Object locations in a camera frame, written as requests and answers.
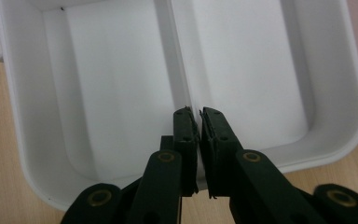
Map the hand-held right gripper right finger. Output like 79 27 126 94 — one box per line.
199 106 244 200

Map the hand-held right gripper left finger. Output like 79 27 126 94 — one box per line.
172 105 200 198

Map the white two-compartment plastic container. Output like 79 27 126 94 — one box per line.
0 0 358 213

